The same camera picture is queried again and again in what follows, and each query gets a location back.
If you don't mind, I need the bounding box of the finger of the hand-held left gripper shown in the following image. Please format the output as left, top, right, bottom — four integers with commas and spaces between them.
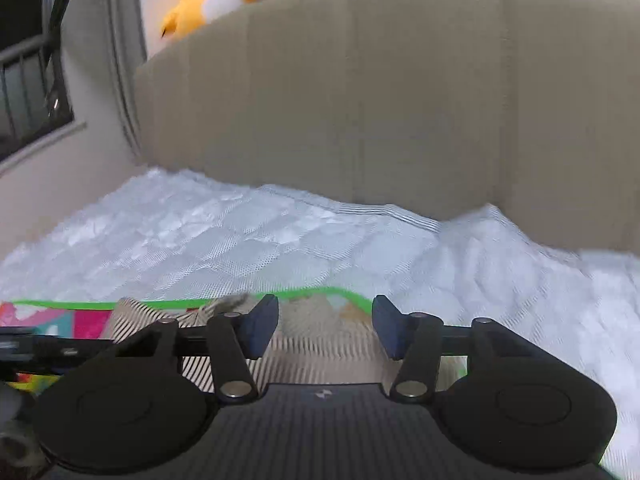
0, 327, 116, 361

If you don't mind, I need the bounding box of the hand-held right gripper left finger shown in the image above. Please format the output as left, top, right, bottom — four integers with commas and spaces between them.
107, 294, 279, 405

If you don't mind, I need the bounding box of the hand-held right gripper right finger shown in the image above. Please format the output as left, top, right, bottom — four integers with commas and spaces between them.
372, 294, 543, 405

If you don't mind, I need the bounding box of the beige striped garment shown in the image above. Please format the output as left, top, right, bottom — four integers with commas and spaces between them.
110, 296, 466, 396

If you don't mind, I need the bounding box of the colourful cartoon play mat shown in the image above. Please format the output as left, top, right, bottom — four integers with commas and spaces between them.
0, 286, 383, 396

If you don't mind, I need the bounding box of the white quilted mattress cover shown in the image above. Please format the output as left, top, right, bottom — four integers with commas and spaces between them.
0, 167, 640, 480

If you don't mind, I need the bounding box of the beige padded headboard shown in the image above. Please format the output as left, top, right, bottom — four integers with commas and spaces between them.
135, 0, 640, 266

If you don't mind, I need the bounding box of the dark window railing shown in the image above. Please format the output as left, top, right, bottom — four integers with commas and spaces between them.
0, 0, 77, 161

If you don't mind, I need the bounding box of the beige curtain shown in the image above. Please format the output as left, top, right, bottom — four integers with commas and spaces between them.
107, 0, 151, 166

